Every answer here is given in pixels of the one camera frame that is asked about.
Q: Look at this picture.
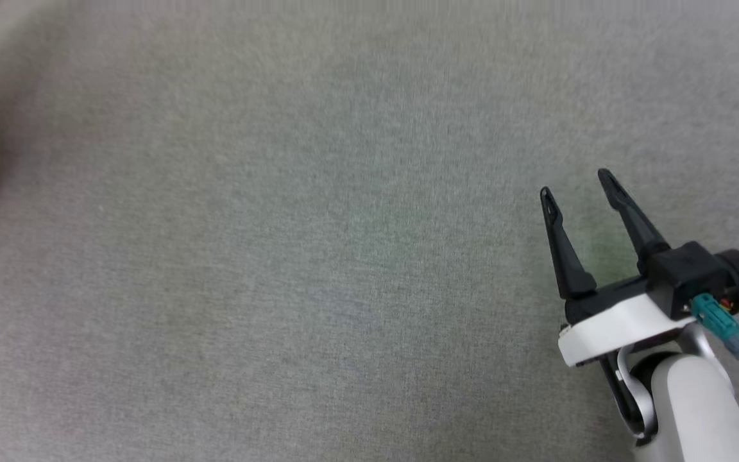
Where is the right arm cable teal plug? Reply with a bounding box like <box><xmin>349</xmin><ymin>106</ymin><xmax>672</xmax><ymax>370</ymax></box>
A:
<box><xmin>690</xmin><ymin>293</ymin><xmax>739</xmax><ymax>450</ymax></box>

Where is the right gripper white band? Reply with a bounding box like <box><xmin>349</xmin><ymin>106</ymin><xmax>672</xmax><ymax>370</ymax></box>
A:
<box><xmin>539</xmin><ymin>168</ymin><xmax>699</xmax><ymax>368</ymax></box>

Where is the grey fabric sofa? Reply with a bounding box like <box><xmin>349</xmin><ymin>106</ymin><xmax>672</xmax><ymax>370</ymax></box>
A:
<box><xmin>0</xmin><ymin>0</ymin><xmax>739</xmax><ymax>462</ymax></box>

